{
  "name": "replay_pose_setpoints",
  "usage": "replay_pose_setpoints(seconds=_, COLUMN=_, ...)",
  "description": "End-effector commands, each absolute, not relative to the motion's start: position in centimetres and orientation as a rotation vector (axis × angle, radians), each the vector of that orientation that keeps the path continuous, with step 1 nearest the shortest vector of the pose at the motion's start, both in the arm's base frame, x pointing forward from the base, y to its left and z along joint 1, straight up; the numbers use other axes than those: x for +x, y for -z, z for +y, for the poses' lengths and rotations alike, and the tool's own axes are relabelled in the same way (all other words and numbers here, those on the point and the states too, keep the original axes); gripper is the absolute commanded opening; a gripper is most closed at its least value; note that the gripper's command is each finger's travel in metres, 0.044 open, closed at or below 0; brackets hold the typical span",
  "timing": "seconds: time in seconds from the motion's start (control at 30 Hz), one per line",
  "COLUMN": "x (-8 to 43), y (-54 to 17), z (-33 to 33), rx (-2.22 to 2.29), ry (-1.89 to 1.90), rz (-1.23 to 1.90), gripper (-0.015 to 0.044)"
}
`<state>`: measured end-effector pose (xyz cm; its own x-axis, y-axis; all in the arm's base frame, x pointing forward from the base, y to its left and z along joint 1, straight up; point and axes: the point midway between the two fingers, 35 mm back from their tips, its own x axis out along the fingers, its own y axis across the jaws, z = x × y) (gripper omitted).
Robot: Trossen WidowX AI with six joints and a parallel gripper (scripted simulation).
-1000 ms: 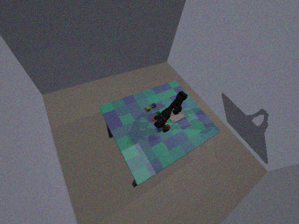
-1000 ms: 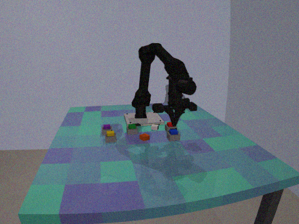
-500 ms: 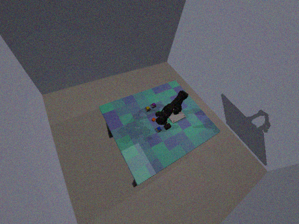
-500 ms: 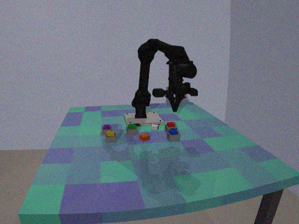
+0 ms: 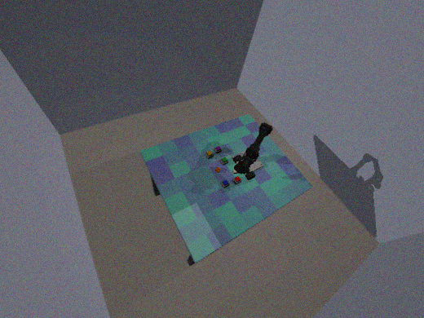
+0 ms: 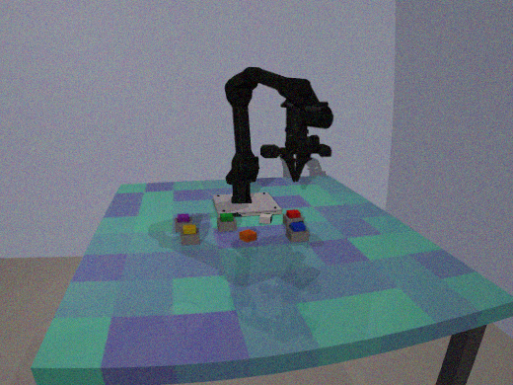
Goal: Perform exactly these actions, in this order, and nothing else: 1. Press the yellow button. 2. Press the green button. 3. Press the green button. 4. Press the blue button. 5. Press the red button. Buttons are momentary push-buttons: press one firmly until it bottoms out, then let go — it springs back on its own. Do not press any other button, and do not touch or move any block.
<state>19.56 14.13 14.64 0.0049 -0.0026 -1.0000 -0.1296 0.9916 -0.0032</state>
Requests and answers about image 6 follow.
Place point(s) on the orange cube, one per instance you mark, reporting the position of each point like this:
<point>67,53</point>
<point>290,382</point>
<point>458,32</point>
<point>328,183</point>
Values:
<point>248,236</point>

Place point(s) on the blue button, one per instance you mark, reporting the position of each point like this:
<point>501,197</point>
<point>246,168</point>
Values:
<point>297,232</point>

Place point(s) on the red button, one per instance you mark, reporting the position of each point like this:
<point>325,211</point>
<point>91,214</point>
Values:
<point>292,216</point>

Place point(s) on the yellow button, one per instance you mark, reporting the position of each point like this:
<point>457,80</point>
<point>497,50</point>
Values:
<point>190,235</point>

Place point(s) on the purple button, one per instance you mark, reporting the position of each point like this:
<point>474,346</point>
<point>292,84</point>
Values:
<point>182,219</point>

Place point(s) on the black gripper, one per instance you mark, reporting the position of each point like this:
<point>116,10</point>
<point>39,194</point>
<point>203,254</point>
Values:
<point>273,151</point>

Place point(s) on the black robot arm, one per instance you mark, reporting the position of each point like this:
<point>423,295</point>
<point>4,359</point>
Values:
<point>302,108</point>

